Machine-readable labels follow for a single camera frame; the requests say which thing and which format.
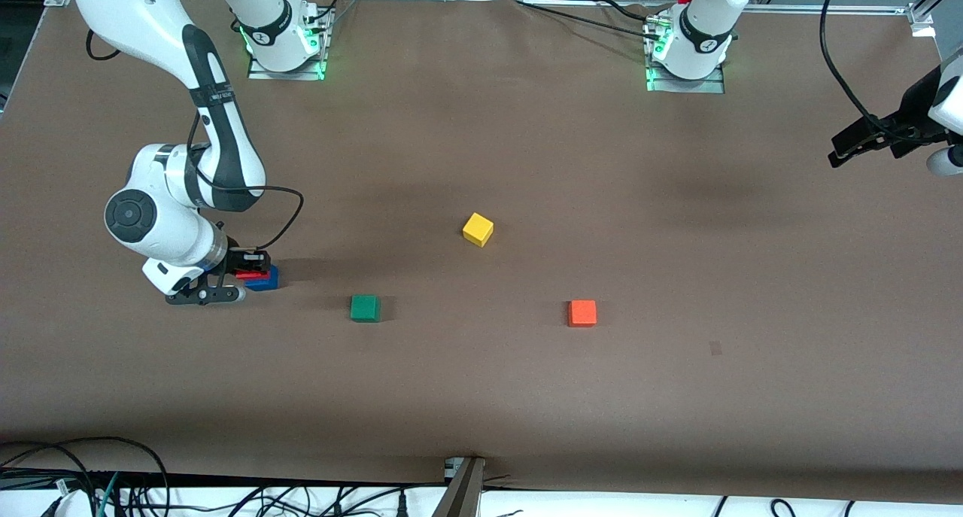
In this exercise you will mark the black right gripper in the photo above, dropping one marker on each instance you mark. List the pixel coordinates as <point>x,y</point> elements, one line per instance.
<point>240,261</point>

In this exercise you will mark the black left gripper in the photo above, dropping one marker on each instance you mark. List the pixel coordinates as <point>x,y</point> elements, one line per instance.
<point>912,117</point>

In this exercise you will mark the red wooden cube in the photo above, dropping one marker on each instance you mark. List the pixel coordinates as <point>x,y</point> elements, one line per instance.
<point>248,275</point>

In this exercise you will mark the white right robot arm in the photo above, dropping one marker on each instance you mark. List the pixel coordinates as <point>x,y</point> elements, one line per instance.
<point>165,223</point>

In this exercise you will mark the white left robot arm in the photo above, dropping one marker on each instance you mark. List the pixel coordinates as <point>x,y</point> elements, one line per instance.
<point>703,28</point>

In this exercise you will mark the blue wooden cube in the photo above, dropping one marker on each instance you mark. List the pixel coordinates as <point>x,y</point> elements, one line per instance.
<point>267,284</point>

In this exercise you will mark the green wooden cube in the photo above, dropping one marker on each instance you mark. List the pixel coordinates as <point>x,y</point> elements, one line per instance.
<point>365,308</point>

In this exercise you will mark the yellow wooden cube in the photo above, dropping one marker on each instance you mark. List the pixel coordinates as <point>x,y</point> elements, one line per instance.
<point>478,229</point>

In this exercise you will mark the brown paper table cover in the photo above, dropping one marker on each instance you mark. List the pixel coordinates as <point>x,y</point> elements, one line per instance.
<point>481,396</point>

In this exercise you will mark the orange wooden cube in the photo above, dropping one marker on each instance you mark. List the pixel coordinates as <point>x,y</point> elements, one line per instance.
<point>582,313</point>

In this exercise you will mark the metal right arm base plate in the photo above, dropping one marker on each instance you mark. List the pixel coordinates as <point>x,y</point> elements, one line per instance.
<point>263,74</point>

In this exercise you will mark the aluminium camera mount post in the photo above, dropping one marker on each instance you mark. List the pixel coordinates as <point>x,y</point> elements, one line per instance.
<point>463,494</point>

